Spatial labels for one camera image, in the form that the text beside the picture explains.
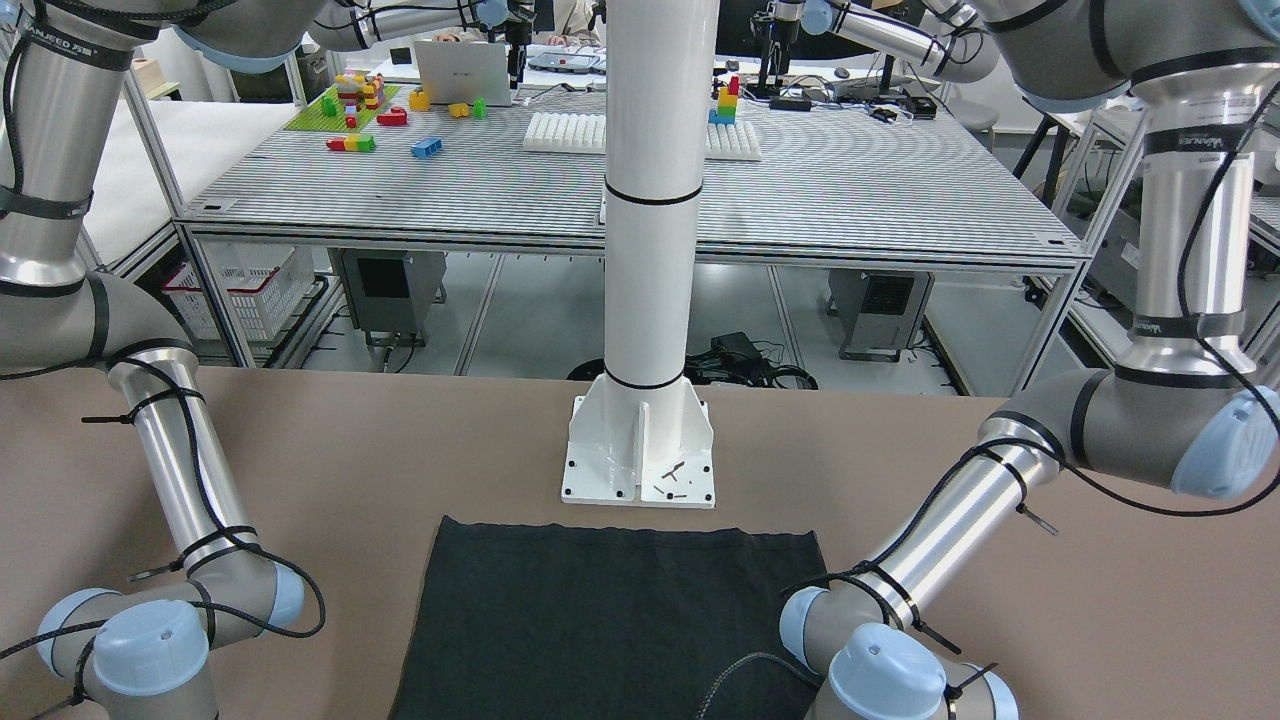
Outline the green lego baseplate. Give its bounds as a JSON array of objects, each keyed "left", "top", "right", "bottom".
[{"left": 283, "top": 85, "right": 401, "bottom": 135}]

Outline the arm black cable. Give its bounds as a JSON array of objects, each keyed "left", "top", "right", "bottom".
[
  {"left": 695, "top": 60, "right": 1280, "bottom": 720},
  {"left": 0, "top": 20, "right": 329, "bottom": 720}
]

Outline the aluminium slat workbench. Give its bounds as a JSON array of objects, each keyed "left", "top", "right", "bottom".
[{"left": 175, "top": 76, "right": 1091, "bottom": 396}]

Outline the white plastic basket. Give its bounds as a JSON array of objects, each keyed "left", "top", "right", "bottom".
[{"left": 163, "top": 243, "right": 315, "bottom": 342}]

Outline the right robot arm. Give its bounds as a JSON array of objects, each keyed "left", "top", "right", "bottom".
[{"left": 3, "top": 1, "right": 321, "bottom": 719}]

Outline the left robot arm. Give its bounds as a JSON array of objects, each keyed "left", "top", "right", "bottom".
[{"left": 780, "top": 1, "right": 1277, "bottom": 719}]

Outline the black graphic t-shirt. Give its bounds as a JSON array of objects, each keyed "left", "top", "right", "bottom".
[{"left": 390, "top": 518, "right": 826, "bottom": 719}]

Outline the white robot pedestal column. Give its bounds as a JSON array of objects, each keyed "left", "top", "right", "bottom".
[{"left": 561, "top": 1, "right": 719, "bottom": 509}]

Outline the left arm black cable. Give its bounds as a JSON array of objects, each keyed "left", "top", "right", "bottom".
[{"left": 695, "top": 60, "right": 1280, "bottom": 720}]

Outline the silver laptop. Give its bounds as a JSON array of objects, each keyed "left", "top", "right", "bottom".
[{"left": 413, "top": 40, "right": 513, "bottom": 108}]

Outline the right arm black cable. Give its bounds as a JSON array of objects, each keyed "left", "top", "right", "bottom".
[{"left": 0, "top": 20, "right": 329, "bottom": 720}]

